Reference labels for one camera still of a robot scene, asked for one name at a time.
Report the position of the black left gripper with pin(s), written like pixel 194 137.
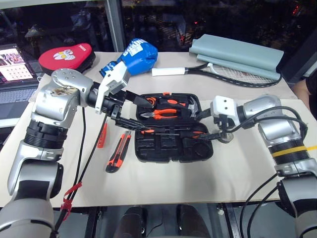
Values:
pixel 112 102

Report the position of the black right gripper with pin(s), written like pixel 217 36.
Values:
pixel 226 136

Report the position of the small red plastic tool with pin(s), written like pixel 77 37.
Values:
pixel 102 140

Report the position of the black plastic tool case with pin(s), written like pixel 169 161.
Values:
pixel 161 148

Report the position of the orange black utility knife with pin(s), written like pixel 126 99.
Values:
pixel 119 153

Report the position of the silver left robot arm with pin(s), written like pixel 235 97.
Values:
pixel 57 104

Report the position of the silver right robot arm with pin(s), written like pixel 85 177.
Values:
pixel 280 134

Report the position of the black orange screwdriver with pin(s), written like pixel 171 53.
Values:
pixel 193 135
pixel 161 129

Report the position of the hammer with silver head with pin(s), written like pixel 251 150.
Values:
pixel 194 106

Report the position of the black white tennis racket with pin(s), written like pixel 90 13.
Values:
pixel 168 71

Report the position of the blue boxing glove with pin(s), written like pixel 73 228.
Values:
pixel 138 57

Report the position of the grey folded mat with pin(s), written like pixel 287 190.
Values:
pixel 235 52

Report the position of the red boxing punch mitt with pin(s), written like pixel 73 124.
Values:
pixel 64 58

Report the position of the person in dark clothing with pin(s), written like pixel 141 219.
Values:
pixel 301 91

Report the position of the dark rounded shape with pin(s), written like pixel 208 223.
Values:
pixel 133 223
pixel 193 223

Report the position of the open grey laptop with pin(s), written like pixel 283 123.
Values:
pixel 15 96

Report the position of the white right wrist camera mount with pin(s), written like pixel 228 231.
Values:
pixel 224 105

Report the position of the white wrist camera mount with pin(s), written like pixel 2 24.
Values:
pixel 224 105
pixel 116 77

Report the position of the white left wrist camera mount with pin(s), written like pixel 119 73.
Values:
pixel 116 77

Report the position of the grey window frame post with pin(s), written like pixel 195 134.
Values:
pixel 115 24

